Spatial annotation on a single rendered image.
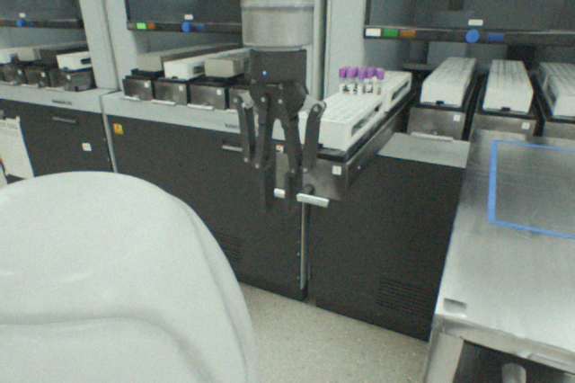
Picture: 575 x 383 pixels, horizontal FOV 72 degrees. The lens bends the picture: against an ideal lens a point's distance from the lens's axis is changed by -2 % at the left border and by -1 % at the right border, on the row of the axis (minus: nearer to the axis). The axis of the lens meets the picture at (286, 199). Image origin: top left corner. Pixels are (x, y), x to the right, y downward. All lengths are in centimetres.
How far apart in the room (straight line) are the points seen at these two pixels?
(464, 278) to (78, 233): 33
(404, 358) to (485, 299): 108
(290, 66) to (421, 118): 64
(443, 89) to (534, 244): 69
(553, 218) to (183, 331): 48
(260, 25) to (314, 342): 115
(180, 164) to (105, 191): 132
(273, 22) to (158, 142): 111
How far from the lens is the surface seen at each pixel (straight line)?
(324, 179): 70
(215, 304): 19
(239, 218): 146
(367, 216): 124
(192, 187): 153
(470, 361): 112
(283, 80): 52
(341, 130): 70
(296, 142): 56
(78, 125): 187
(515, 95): 112
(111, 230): 18
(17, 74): 210
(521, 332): 38
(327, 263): 138
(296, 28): 51
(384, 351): 147
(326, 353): 143
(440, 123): 110
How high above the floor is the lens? 105
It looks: 26 degrees down
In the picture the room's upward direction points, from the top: straight up
